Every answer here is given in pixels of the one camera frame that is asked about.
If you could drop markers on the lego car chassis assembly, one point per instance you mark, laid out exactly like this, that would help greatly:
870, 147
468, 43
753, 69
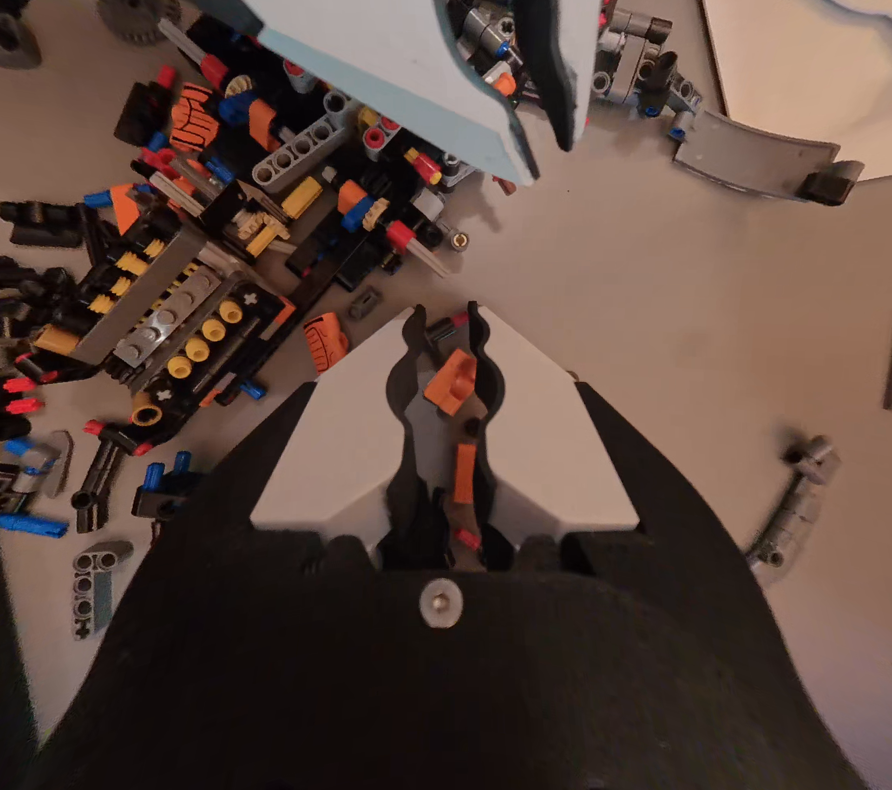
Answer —
306, 142

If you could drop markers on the small grey lego connector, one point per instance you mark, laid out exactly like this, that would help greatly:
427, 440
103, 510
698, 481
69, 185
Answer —
364, 304

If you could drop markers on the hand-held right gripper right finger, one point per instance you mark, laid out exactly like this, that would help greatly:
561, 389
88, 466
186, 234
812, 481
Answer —
543, 448

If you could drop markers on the orange lego bar piece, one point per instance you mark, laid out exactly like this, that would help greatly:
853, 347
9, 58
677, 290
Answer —
465, 473

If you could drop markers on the white book stand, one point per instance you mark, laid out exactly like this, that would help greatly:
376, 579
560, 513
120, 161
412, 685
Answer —
766, 37

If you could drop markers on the black lego piece red pin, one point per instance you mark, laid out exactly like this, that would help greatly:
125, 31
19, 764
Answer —
439, 330

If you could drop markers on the lego subassembly with curved panel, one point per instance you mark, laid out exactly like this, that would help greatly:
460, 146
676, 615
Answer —
752, 156

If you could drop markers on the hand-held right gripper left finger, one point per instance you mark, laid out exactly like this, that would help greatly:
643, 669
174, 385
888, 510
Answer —
334, 448

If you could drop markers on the orange lego bracket piece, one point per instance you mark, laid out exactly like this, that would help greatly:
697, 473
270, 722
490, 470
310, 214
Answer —
453, 386

